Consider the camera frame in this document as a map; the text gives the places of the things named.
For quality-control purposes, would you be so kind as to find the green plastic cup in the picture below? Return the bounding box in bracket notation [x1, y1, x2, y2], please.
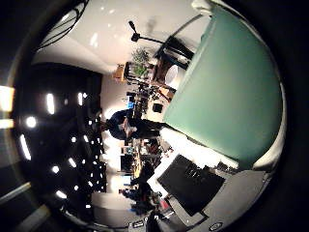
[162, 5, 285, 169]

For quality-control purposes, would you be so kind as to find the person in dark clothes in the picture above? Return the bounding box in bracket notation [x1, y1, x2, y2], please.
[101, 109, 168, 141]

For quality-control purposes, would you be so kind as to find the green potted plant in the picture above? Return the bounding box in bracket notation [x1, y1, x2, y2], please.
[130, 47, 152, 78]

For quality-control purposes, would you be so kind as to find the black tripod stand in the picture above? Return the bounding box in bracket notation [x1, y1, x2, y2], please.
[127, 20, 166, 45]

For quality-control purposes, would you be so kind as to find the black cable bundle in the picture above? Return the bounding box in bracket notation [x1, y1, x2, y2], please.
[37, 0, 91, 51]

